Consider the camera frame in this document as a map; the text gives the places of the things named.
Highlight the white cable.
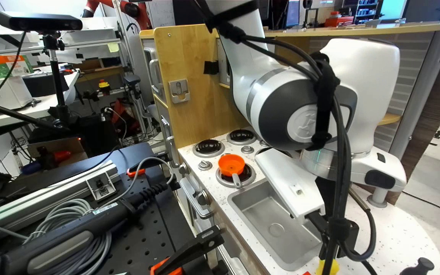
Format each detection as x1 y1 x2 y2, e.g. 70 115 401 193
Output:
111 156 177 206

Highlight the black clip box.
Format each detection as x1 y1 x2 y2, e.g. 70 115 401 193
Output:
203 60 220 77

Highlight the black clamp orange handle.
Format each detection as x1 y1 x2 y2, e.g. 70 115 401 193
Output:
126 164 169 187

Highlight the black coil toy burner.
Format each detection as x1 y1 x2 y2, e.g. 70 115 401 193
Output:
226 127 258 147
215 162 256 190
192 138 226 159

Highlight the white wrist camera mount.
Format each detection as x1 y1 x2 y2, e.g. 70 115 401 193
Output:
253 147 328 220

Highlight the black stereo camera bar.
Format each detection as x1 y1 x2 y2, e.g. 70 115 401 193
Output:
0 11 84 32

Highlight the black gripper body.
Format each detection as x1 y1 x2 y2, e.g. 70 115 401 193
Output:
304 210 362 257

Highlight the red object behind counter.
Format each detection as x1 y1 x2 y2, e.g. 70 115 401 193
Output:
323 9 356 29

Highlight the metal latch plate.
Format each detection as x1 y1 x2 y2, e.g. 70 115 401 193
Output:
168 78 191 106

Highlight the gray toy sink basin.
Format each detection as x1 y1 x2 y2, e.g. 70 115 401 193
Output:
227 179 328 272

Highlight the orange toy pot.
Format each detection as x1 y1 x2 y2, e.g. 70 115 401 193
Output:
217 153 247 191

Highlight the small yellow toy object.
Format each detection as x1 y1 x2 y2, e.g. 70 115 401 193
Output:
314 258 342 275

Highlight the aluminum extrusion rail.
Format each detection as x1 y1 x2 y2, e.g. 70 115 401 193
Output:
0 161 122 228

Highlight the gray cable bundle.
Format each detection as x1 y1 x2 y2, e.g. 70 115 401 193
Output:
22 197 114 275

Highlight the metal corner bracket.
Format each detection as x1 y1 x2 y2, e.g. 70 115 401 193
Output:
85 173 117 202

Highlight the black camera stand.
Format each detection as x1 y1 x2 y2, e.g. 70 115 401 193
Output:
0 29 73 132

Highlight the silver toy faucet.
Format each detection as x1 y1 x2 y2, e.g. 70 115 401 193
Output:
365 187 391 210

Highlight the silver bar clamp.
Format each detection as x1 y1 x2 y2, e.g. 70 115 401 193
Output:
175 162 213 220

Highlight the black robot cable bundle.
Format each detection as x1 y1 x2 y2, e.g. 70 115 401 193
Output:
191 0 378 275

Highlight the black bar clamp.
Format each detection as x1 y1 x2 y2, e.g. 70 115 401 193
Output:
148 226 226 275

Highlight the cardboard box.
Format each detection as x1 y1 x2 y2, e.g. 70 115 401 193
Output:
27 136 87 171

